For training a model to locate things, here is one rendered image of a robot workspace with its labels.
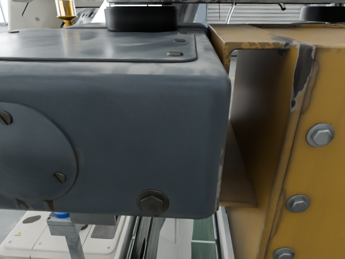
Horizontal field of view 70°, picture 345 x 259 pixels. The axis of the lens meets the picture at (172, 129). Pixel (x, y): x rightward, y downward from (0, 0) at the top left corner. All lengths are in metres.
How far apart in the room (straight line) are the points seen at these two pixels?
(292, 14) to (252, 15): 1.09
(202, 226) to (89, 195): 1.18
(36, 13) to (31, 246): 1.12
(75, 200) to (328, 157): 0.20
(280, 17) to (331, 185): 8.02
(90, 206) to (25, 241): 1.45
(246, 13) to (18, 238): 7.45
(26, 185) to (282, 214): 0.21
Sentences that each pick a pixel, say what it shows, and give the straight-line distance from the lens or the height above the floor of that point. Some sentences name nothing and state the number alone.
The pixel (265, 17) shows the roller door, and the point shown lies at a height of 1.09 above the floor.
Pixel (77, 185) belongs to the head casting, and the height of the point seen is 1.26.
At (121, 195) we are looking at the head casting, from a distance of 0.16.
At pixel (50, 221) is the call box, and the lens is 0.79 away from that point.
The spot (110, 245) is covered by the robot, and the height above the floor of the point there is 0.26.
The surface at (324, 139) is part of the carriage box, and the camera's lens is 0.22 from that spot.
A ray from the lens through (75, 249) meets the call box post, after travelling 0.89.
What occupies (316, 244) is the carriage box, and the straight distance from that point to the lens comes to 0.31.
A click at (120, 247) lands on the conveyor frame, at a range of 1.22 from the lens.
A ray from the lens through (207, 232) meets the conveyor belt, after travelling 1.31.
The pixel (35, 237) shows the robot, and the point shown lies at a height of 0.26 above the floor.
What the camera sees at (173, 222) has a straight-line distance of 0.58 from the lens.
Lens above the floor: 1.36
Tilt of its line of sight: 26 degrees down
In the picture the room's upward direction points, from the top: straight up
